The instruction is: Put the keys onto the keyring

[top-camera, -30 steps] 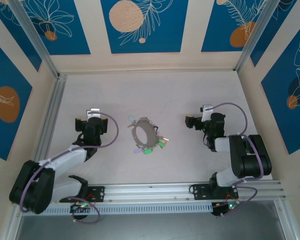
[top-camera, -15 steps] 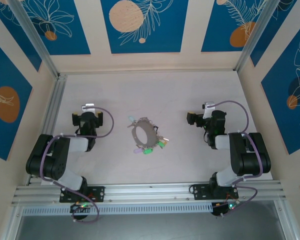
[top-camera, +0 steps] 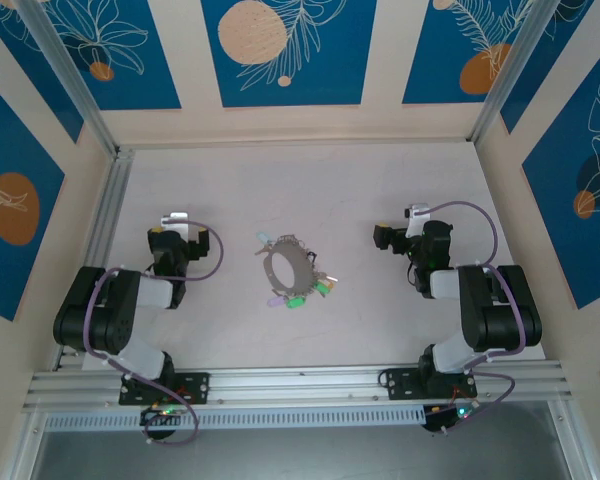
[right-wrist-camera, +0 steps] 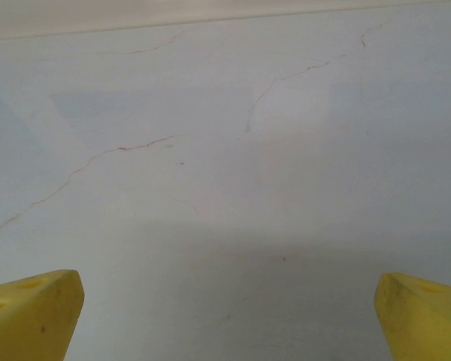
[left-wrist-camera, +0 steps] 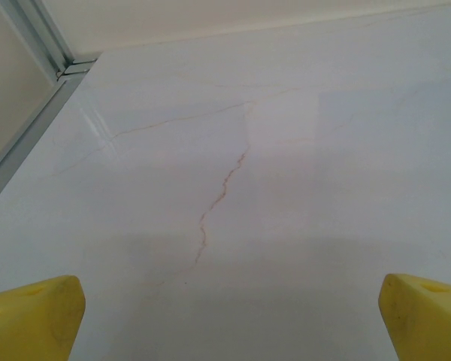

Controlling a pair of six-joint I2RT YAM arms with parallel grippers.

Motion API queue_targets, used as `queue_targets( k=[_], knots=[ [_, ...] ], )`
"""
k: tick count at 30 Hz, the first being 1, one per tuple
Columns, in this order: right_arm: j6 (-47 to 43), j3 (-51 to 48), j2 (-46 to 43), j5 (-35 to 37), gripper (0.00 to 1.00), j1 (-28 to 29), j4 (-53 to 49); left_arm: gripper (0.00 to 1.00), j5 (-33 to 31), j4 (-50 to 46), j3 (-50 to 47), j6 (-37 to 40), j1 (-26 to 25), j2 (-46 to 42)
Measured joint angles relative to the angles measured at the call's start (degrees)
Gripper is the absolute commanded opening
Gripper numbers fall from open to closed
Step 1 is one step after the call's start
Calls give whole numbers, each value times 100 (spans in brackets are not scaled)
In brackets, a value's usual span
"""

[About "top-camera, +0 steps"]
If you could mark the oval metal keyring plate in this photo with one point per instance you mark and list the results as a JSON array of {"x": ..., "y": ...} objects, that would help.
[{"x": 302, "y": 272}]

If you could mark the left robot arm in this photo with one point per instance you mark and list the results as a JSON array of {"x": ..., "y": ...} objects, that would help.
[{"x": 95, "y": 320}]

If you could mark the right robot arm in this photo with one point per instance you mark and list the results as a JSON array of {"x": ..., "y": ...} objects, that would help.
[{"x": 500, "y": 310}]

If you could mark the pale plastic key tag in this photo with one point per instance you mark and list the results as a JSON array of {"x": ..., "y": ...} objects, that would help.
[{"x": 263, "y": 235}]

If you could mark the black key tag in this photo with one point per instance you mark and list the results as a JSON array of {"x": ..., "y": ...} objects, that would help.
[{"x": 312, "y": 257}]

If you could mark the green plastic key tag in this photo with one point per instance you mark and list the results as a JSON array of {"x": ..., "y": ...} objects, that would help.
[
  {"x": 321, "y": 287},
  {"x": 295, "y": 302}
]

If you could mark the purple plastic key tag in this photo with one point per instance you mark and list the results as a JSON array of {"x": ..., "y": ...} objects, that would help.
[{"x": 275, "y": 302}]

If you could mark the controller board with lights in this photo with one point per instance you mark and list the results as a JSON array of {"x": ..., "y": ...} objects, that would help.
[
  {"x": 455, "y": 415},
  {"x": 162, "y": 414}
]

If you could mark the grey metal sheet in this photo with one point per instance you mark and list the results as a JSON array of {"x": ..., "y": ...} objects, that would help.
[{"x": 300, "y": 455}]

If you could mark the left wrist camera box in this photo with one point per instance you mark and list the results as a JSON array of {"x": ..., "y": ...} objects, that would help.
[{"x": 176, "y": 227}]

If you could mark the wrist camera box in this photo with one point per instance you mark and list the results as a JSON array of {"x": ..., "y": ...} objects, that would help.
[
  {"x": 176, "y": 227},
  {"x": 417, "y": 217}
]

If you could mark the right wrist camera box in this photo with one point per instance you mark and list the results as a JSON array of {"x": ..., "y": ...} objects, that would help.
[{"x": 417, "y": 217}]

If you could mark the aluminium frame rail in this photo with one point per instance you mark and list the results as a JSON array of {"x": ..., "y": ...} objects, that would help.
[
  {"x": 111, "y": 210},
  {"x": 300, "y": 397},
  {"x": 300, "y": 375}
]

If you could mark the blue floral wall panel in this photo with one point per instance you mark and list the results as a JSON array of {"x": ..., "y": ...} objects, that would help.
[
  {"x": 330, "y": 75},
  {"x": 5, "y": 265},
  {"x": 555, "y": 225},
  {"x": 570, "y": 40},
  {"x": 25, "y": 50},
  {"x": 145, "y": 60},
  {"x": 430, "y": 60}
]

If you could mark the aluminium frame post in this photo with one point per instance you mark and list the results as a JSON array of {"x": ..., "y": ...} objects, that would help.
[
  {"x": 512, "y": 65},
  {"x": 572, "y": 440},
  {"x": 70, "y": 75},
  {"x": 22, "y": 445}
]

